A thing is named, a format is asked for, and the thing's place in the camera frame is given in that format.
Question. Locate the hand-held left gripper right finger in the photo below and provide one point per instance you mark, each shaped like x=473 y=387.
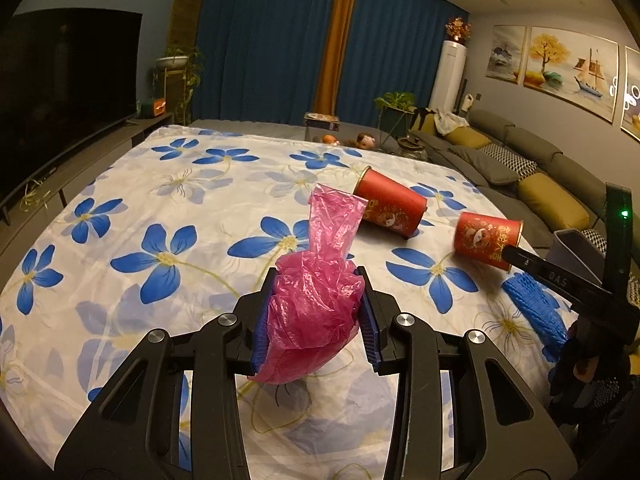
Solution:
x=370 y=330

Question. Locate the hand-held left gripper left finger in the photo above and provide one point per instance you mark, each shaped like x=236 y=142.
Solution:
x=260 y=330

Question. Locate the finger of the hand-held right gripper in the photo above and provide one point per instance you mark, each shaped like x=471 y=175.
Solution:
x=550 y=275

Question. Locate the grey plastic bin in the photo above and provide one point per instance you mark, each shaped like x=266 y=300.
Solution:
x=580 y=255

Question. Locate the pink plastic bag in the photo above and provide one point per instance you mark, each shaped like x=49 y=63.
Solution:
x=310 y=310

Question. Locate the red printed paper cup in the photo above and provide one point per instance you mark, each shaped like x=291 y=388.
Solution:
x=392 y=205
x=482 y=240

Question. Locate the blue foam net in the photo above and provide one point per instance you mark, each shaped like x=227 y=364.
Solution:
x=537 y=310

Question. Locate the large yellow cushion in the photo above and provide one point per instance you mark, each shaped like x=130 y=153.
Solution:
x=552 y=200

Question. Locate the grey sofa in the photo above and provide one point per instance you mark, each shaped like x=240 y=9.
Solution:
x=550 y=157

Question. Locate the black white patterned cushion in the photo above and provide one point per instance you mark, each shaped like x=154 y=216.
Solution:
x=510 y=160

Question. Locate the grey cushion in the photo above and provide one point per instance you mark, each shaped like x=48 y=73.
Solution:
x=482 y=167

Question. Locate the floral tablecloth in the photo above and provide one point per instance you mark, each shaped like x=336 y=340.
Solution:
x=150 y=220

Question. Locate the small yellow cushion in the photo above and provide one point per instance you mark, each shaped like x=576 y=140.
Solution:
x=465 y=137

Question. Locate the white floral painting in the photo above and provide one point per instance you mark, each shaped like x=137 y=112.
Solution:
x=632 y=95

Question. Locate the white cloth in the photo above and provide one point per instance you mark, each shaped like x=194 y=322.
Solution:
x=450 y=121

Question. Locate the dark round pot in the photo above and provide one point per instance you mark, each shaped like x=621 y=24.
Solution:
x=412 y=146

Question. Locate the doll head toy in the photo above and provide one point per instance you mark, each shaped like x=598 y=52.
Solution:
x=366 y=141

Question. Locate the white bottle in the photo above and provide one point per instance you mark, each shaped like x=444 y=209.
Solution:
x=466 y=102

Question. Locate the small orange toy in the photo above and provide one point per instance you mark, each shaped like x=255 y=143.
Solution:
x=330 y=140

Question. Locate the tree and sailboat painting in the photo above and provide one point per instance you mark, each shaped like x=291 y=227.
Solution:
x=567 y=70

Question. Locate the printed cardboard box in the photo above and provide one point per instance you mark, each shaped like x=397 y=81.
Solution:
x=322 y=121

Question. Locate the white standing air conditioner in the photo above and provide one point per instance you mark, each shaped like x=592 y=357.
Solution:
x=447 y=77

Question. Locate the small landscape painting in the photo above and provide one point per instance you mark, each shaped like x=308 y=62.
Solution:
x=506 y=52

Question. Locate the grey television cabinet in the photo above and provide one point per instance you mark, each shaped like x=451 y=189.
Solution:
x=125 y=145

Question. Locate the green leafy potted plant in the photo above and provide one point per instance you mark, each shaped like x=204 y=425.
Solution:
x=395 y=100

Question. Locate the orange speaker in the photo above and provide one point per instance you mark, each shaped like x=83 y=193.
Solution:
x=153 y=108

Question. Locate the gold plant stand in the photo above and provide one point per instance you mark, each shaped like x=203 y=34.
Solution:
x=170 y=95

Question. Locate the orange flower arrangement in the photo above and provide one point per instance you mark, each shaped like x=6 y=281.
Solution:
x=458 y=29

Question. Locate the blue curtain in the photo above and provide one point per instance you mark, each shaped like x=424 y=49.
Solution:
x=400 y=55
x=260 y=40

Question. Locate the trailing potted plant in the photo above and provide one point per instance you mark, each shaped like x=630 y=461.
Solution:
x=172 y=60

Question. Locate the orange curtain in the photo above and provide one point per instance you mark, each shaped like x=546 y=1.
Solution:
x=337 y=45

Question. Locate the black television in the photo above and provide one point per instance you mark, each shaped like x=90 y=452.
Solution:
x=65 y=95

